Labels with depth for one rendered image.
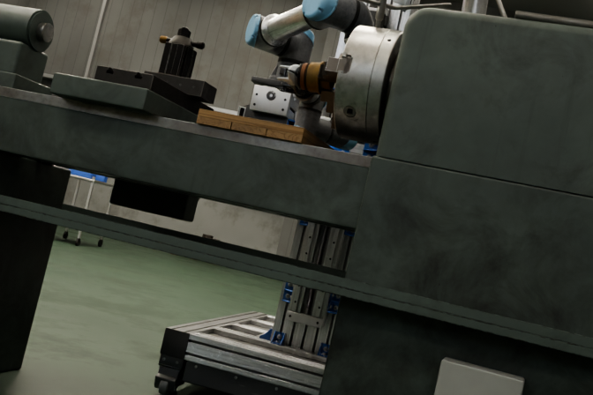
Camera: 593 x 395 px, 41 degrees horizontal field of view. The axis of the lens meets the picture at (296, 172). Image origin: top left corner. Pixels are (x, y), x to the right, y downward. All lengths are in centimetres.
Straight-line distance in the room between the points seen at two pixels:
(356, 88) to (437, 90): 23
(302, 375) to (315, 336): 36
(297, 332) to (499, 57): 148
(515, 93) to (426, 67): 22
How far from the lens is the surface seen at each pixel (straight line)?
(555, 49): 197
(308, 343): 304
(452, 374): 183
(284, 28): 278
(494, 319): 181
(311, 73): 222
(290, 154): 206
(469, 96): 195
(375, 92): 205
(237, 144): 211
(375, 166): 195
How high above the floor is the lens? 63
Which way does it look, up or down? 5 degrees up
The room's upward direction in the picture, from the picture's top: 13 degrees clockwise
